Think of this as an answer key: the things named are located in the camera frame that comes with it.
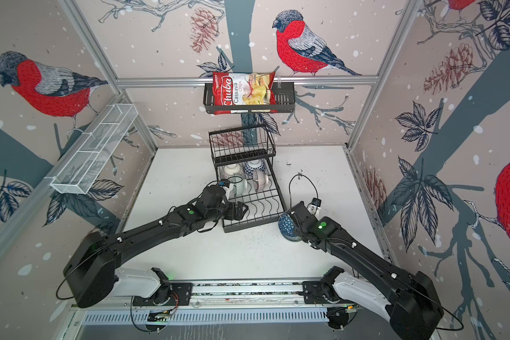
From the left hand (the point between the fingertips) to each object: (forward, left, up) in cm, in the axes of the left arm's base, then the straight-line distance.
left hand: (239, 207), depth 81 cm
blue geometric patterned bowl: (-4, -19, -9) cm, 21 cm away
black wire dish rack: (+37, +1, -12) cm, 39 cm away
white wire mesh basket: (+8, +54, +17) cm, 57 cm away
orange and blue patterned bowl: (+27, -3, -7) cm, 28 cm away
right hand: (-7, -23, -5) cm, 25 cm away
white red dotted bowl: (+24, +6, -7) cm, 26 cm away
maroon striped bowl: (+15, -8, -3) cm, 17 cm away
